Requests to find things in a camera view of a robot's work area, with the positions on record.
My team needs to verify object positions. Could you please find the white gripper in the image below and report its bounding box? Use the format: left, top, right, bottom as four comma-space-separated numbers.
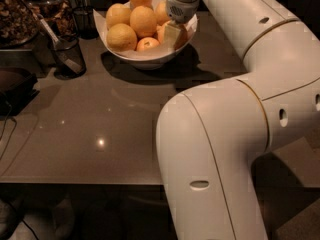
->
163, 0, 199, 49

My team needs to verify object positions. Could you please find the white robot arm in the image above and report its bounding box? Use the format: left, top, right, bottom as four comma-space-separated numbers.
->
156, 0, 320, 240

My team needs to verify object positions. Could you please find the small front orange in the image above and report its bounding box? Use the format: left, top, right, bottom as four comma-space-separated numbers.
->
136, 37, 160, 52

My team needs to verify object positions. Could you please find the white ceramic bowl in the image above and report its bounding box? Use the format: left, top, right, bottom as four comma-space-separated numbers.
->
93, 0, 197, 70

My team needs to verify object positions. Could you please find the black mesh cup back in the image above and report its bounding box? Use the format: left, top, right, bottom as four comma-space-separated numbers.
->
73, 6, 99, 40

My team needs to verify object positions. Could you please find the black mesh cup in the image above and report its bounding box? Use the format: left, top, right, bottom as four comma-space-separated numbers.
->
73, 6, 99, 40
48, 36, 86, 80

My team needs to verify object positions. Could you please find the black mesh cup front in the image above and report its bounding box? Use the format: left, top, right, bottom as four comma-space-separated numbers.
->
48, 36, 86, 80

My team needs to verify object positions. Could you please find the glass jar of granola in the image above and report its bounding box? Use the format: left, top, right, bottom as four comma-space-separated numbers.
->
26, 0, 76, 36

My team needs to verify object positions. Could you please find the glass jar of nuts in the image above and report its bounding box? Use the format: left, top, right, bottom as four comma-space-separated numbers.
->
0, 0, 38, 49

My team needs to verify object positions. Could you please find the black appliance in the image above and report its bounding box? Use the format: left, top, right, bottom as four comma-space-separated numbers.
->
0, 68, 38, 116

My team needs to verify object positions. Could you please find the white shoe right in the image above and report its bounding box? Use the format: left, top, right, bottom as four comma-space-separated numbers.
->
51, 198, 75, 240

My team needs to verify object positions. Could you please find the white shoe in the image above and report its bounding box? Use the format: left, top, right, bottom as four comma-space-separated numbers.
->
0, 199, 21, 240
51, 198, 75, 240

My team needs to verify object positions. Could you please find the white shoe left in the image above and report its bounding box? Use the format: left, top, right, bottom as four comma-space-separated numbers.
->
0, 199, 21, 240

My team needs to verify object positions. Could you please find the black cable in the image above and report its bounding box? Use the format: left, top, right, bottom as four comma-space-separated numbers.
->
0, 100, 18, 160

